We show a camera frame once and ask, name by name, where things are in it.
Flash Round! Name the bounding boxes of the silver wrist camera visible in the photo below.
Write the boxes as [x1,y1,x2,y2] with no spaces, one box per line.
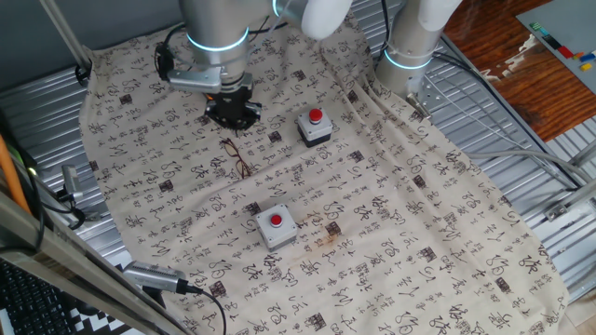
[166,68,224,95]

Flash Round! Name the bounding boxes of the black long cable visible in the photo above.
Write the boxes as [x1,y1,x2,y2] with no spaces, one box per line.
[432,49,581,190]

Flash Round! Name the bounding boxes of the aluminium corner bracket rail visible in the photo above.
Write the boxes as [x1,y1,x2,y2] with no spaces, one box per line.
[543,179,596,222]

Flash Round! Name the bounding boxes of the beige calligraphy print tablecloth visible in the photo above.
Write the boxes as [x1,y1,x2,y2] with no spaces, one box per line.
[77,8,572,335]

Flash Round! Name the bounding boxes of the silver base mounting plate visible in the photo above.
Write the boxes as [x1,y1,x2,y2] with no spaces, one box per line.
[405,76,446,124]

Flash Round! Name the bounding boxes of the black thin cable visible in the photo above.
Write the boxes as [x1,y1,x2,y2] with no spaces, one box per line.
[27,171,88,232]

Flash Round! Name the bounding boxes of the small grey camera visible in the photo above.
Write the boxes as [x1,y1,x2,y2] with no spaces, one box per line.
[60,165,86,202]

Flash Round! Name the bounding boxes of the grey flat board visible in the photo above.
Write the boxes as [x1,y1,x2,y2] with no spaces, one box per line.
[515,0,596,95]

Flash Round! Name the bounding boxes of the orange tube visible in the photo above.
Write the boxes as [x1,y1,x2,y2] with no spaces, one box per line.
[0,134,32,216]

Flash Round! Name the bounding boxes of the grey thick cable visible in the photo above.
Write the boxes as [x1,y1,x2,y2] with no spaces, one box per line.
[430,90,596,186]

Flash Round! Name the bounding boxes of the mushroom red button box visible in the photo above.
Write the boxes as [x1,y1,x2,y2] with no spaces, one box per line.
[296,108,334,149]

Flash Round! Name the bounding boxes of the black white checkerboard sheet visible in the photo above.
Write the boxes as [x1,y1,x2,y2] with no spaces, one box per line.
[68,305,142,335]

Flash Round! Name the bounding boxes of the grey box flat red button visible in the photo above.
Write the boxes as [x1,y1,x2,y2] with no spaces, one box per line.
[254,203,299,253]

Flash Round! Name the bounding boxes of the black pole clamp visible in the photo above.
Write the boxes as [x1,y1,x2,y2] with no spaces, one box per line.
[74,64,93,88]

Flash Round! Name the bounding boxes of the grey metal pole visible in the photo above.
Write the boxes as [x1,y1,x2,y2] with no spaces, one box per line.
[39,0,93,72]

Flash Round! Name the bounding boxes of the black keyboard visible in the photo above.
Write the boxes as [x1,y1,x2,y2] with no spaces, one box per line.
[0,260,81,335]

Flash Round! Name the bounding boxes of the aluminium frame beam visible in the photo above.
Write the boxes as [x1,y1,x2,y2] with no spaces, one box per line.
[0,189,188,335]

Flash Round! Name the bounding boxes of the brown wooden table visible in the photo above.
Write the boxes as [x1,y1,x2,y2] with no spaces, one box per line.
[441,0,596,143]

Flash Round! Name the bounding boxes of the silver depth camera with mount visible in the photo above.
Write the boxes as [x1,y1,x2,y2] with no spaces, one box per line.
[121,260,190,308]

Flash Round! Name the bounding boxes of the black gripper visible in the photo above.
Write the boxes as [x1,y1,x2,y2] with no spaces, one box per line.
[205,81,263,131]

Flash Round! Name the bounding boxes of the brown thin-frame glasses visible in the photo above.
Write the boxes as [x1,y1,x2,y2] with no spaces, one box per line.
[219,137,253,181]

